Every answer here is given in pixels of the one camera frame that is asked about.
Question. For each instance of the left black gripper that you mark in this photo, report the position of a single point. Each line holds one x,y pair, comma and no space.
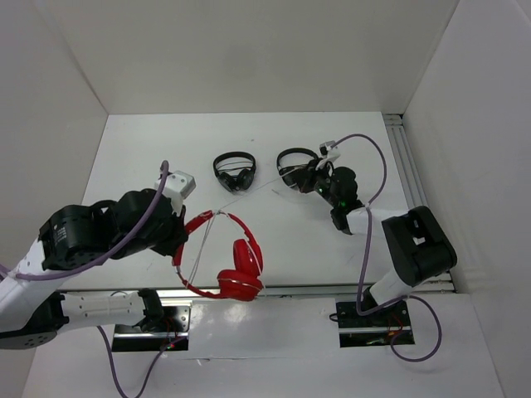
176,237

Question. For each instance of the red over-ear headphones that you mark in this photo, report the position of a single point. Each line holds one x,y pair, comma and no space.
241,283

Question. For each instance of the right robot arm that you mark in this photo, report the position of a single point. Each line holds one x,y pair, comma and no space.
418,246

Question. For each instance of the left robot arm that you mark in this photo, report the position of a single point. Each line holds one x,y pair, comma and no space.
34,310

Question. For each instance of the black headphones right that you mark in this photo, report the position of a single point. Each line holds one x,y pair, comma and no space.
289,171

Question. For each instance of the black headphones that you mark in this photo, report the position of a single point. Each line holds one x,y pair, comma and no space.
289,171
235,171

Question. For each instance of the black headphones left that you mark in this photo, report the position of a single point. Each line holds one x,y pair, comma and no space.
235,171

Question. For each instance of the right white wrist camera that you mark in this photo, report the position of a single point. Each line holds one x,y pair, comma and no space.
329,153

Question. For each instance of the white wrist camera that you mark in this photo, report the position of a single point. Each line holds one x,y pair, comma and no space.
175,186
329,153

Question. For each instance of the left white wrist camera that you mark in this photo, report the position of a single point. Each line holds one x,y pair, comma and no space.
175,186

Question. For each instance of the aluminium side rail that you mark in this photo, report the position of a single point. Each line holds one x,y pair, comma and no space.
406,166

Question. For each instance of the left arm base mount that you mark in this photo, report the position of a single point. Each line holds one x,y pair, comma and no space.
171,332

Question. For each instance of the aluminium table edge rail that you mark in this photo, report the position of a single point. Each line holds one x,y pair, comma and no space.
439,285

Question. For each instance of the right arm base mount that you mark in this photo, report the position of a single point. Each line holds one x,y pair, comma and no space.
375,330

